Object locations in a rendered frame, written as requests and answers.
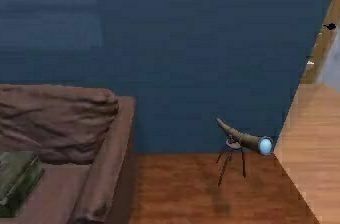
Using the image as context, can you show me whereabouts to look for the brown sofa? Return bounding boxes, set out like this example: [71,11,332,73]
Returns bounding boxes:
[0,83,137,224]

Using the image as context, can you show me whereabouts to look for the wooden room door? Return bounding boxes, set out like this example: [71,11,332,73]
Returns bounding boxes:
[299,0,340,85]

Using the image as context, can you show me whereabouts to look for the green first-aid kit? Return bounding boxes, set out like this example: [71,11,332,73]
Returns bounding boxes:
[0,150,46,219]

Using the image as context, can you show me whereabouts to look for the brown sofa cushion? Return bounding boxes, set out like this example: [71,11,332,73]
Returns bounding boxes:
[0,83,120,166]

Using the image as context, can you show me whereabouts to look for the brown telescope on tripod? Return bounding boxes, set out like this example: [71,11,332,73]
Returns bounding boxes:
[215,117,275,188]

